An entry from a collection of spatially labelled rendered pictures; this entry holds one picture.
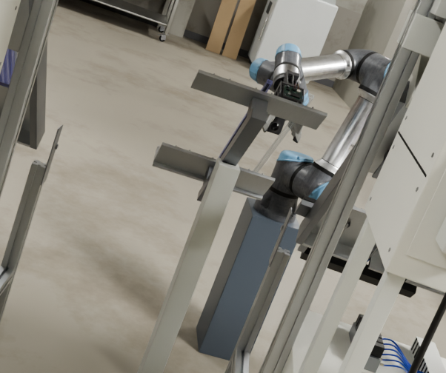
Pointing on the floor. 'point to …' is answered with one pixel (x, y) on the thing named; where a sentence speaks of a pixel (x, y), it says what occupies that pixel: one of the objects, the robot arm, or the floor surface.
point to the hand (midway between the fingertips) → (280, 136)
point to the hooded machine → (293, 27)
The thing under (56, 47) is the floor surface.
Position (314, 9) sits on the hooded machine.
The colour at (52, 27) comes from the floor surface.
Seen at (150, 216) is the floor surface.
